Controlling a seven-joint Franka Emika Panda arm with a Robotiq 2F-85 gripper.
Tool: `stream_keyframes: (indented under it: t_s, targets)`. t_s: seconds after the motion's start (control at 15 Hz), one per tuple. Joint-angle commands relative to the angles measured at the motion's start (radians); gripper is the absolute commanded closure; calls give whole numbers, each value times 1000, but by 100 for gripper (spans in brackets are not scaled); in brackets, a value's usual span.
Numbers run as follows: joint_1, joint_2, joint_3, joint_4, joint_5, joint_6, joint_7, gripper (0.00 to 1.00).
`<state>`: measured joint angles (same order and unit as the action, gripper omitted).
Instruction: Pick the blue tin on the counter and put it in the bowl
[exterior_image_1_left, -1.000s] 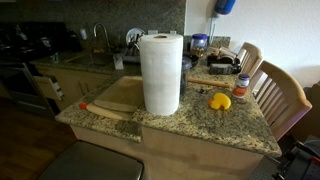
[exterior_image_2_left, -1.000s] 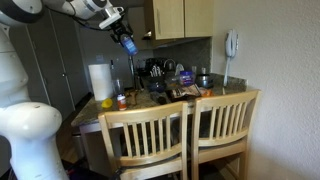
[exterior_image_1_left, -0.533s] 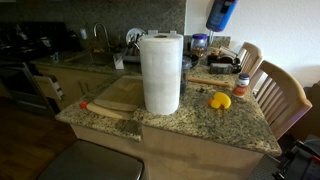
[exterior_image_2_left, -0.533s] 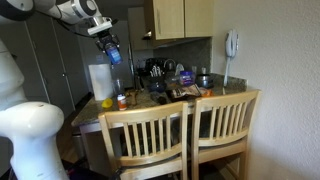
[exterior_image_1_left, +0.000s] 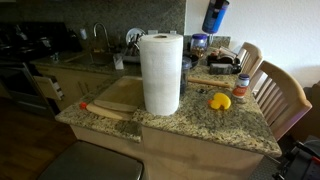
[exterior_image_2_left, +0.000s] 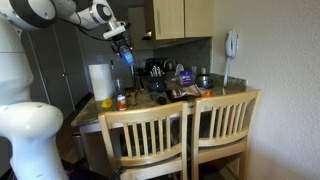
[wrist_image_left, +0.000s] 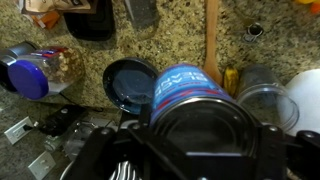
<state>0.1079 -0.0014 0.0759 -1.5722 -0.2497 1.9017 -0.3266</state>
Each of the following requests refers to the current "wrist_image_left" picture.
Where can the white paper towel roll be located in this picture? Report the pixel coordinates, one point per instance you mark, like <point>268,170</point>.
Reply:
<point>306,100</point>

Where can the clear plastic cup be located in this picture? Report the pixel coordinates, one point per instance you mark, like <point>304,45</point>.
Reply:
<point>263,96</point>

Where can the zebra striped item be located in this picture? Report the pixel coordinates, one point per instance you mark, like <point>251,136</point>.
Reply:
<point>125,171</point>

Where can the blue black beans tin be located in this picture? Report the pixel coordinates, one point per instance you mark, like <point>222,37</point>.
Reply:
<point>186,83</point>

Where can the white wall outlet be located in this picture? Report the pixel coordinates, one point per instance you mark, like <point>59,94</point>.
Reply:
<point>41,165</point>
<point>18,130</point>

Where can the small orange packet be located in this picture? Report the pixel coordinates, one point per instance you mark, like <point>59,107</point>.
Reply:
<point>46,20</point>

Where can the wooden spoon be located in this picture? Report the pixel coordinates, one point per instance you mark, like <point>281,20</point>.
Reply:
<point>211,40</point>

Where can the nut jar blue lid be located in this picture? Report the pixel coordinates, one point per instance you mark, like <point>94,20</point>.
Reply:
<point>36,75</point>

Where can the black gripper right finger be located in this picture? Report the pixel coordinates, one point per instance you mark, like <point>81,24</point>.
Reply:
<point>275,150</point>

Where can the dark blue bowl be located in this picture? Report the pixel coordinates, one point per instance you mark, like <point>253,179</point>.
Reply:
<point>130,83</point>

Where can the brown snack bag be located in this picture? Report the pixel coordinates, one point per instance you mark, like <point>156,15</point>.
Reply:
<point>50,5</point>

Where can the yellow brown banana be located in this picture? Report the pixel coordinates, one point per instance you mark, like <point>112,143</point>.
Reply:
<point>231,80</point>

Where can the yellow lemon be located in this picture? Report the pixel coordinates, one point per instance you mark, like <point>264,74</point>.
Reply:
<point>306,4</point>

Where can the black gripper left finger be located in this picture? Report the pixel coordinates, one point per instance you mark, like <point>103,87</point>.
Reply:
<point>100,150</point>

